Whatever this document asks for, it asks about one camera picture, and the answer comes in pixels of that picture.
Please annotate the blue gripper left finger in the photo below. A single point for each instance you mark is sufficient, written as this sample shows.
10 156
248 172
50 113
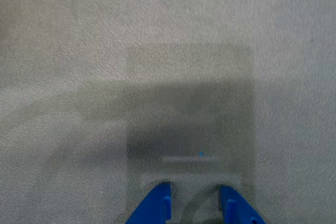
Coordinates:
157 205

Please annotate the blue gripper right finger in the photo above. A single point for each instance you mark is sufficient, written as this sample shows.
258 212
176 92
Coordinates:
239 209

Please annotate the grey mat with NOWROBO print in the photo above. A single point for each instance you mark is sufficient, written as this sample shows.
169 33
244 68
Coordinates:
168 77

